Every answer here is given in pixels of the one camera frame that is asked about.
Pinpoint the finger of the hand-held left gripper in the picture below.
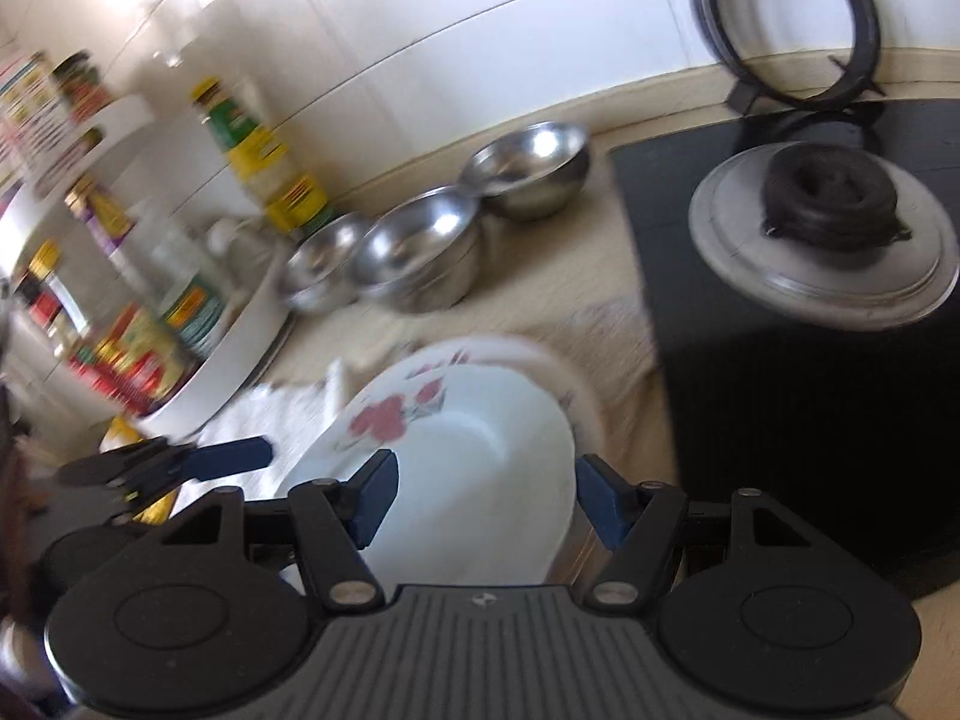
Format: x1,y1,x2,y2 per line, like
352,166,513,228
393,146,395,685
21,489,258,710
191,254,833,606
111,476,196,524
58,435,273,488

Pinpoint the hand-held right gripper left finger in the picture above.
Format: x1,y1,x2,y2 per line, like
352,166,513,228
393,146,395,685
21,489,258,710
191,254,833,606
161,448,400,610

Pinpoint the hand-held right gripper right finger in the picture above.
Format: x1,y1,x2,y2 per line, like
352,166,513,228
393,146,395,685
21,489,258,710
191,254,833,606
574,454,823,611

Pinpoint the white floral plate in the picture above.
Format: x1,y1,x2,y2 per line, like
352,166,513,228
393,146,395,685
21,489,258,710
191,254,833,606
274,360,580,586
375,334,610,530

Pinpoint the small steel bowl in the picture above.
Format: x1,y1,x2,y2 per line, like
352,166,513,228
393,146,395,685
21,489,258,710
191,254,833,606
280,211,373,316

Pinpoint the medium steel bowl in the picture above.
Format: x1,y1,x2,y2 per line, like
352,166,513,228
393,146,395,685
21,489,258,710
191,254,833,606
352,186,482,314

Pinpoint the large steel bowl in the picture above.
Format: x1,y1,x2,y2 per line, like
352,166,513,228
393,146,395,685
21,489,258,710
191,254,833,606
459,120,593,223

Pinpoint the white towel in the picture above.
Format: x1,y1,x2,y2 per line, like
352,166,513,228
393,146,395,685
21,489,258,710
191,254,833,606
196,358,355,482

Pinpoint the yellow knitted mat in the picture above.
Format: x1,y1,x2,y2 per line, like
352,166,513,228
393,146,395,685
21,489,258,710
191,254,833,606
97,416,185,527

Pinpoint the dark cap red label bottle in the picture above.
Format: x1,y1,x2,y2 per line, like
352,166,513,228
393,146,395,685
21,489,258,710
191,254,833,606
11,270,177,413

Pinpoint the white tiered spice rack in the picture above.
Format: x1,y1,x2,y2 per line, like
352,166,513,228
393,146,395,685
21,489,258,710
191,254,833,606
0,94,292,422

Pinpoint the gold cap red label bottle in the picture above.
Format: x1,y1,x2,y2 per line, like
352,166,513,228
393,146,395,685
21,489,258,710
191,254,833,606
30,240,192,391

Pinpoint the beige cloth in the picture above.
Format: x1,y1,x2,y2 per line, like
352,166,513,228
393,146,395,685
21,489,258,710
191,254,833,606
517,300,677,466

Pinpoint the clear bottle green label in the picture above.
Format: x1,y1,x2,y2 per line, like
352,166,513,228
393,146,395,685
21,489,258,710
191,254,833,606
64,176,230,359

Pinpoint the black glass stove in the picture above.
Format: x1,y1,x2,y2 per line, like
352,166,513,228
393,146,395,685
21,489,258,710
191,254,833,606
609,97,960,602

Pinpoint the clear pump bottle white cap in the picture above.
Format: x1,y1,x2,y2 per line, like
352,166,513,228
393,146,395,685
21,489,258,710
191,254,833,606
202,214,272,287

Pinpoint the steel burner plate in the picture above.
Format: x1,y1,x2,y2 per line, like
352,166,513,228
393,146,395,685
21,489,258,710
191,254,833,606
688,141,960,332

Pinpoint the tall green yellow label bottle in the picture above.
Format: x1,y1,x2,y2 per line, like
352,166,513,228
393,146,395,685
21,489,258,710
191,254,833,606
189,76,335,238

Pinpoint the black burner cap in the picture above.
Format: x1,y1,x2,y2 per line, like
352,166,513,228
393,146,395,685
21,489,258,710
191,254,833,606
760,144,913,253

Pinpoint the colourful printed box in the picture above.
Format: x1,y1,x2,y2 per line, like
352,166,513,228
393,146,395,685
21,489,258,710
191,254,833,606
0,52,77,190

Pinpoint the jar with gold lid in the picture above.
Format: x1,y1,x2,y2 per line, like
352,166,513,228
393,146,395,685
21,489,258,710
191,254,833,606
51,51,115,125

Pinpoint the black pan support ring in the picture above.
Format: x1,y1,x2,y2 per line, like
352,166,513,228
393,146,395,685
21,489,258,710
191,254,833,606
666,0,890,116

